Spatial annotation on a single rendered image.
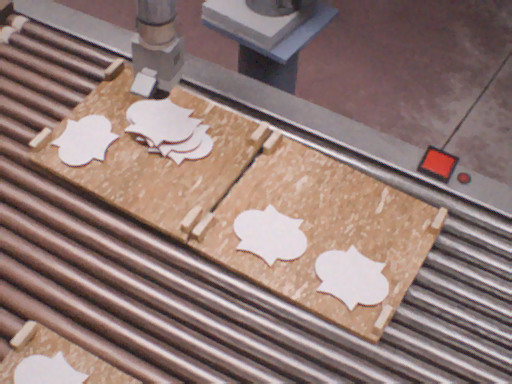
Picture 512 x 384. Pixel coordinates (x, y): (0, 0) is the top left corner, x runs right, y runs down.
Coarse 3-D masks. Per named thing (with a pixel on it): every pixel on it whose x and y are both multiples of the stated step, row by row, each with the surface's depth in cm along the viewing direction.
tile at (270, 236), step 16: (272, 208) 158; (240, 224) 155; (256, 224) 155; (272, 224) 155; (288, 224) 155; (240, 240) 153; (256, 240) 153; (272, 240) 153; (288, 240) 153; (304, 240) 153; (256, 256) 151; (272, 256) 150; (288, 256) 150
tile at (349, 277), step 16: (320, 256) 151; (336, 256) 151; (352, 256) 151; (320, 272) 148; (336, 272) 148; (352, 272) 148; (368, 272) 149; (320, 288) 146; (336, 288) 146; (352, 288) 146; (368, 288) 146; (384, 288) 146; (352, 304) 144; (368, 304) 144
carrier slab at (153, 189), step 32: (96, 96) 178; (128, 96) 179; (192, 96) 180; (64, 128) 172; (224, 128) 173; (256, 128) 174; (32, 160) 166; (128, 160) 166; (160, 160) 166; (224, 160) 167; (96, 192) 160; (128, 192) 160; (160, 192) 161; (192, 192) 161; (224, 192) 162; (160, 224) 155
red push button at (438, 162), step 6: (432, 150) 172; (432, 156) 171; (438, 156) 171; (444, 156) 171; (426, 162) 170; (432, 162) 170; (438, 162) 170; (444, 162) 170; (450, 162) 170; (432, 168) 169; (438, 168) 169; (444, 168) 169; (444, 174) 168
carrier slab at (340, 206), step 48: (288, 144) 171; (240, 192) 162; (288, 192) 162; (336, 192) 163; (384, 192) 163; (192, 240) 153; (336, 240) 155; (384, 240) 155; (432, 240) 155; (288, 288) 147
